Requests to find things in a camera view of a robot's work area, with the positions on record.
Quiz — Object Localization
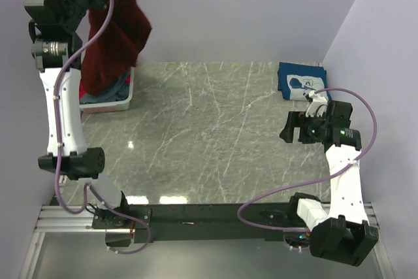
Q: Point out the dark red t shirt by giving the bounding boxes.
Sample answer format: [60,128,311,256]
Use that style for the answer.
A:
[81,0,152,96]

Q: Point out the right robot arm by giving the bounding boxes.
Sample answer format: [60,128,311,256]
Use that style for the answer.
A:
[280,101,379,267]

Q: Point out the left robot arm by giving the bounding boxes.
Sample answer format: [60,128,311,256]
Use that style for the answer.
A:
[24,0,129,220]

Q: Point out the folded blue t shirt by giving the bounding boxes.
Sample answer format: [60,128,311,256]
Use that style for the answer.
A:
[278,62,328,101]

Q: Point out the grey blue t shirt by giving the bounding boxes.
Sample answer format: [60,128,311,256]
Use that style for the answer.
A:
[80,71,130,105]

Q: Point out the pink red t shirt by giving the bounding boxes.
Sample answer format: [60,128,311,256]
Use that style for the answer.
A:
[79,75,131,99]

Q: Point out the white plastic laundry basket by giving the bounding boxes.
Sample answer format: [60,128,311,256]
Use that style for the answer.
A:
[80,67,135,114]

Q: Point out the black base beam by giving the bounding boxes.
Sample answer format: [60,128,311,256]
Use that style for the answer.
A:
[91,203,314,249]

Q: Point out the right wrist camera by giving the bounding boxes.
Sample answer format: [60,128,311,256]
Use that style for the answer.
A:
[305,91,328,118]

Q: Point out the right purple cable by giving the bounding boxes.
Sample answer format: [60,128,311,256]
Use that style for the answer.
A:
[237,87,379,231]

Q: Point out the purple cable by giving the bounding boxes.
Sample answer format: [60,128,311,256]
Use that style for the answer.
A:
[53,0,153,255]
[237,87,379,231]

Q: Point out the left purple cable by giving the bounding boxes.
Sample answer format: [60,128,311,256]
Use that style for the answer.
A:
[53,0,153,255]

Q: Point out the aluminium rail frame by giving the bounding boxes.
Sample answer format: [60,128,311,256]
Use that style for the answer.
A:
[19,203,396,278]

